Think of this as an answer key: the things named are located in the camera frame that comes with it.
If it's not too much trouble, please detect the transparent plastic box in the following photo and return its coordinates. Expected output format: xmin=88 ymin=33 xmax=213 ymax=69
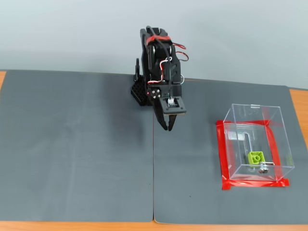
xmin=222 ymin=103 xmax=295 ymax=182

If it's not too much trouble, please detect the silver box latch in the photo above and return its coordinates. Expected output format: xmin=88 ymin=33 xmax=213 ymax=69
xmin=256 ymin=161 xmax=276 ymax=175

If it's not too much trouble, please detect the grey mat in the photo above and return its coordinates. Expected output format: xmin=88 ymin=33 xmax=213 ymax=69
xmin=0 ymin=69 xmax=154 ymax=223
xmin=153 ymin=77 xmax=308 ymax=226

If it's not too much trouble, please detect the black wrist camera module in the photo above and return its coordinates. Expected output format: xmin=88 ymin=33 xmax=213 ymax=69
xmin=160 ymin=96 xmax=188 ymax=117

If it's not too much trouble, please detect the black camera cable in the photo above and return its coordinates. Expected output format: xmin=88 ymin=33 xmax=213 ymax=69
xmin=145 ymin=25 xmax=173 ymax=98

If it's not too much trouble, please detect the green lego block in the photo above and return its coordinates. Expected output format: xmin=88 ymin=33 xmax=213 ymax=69
xmin=247 ymin=151 xmax=267 ymax=167

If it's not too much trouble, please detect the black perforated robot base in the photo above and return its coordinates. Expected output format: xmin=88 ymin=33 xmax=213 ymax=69
xmin=129 ymin=80 xmax=155 ymax=108

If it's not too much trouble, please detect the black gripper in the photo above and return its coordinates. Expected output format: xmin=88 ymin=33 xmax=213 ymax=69
xmin=146 ymin=82 xmax=183 ymax=132

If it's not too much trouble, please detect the red tape strip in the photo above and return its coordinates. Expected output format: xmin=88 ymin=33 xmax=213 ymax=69
xmin=264 ymin=121 xmax=284 ymax=182
xmin=216 ymin=120 xmax=233 ymax=191
xmin=221 ymin=178 xmax=290 ymax=192
xmin=216 ymin=118 xmax=277 ymax=128

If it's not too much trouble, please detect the black table clamp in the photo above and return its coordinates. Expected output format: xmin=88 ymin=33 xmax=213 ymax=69
xmin=133 ymin=57 xmax=143 ymax=83

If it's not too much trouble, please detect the red tape band on arm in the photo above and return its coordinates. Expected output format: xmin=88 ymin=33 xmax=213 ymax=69
xmin=145 ymin=35 xmax=172 ymax=44

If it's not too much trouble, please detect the red white servo wire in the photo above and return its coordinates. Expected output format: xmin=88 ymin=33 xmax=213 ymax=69
xmin=172 ymin=42 xmax=190 ymax=62
xmin=147 ymin=56 xmax=173 ymax=85

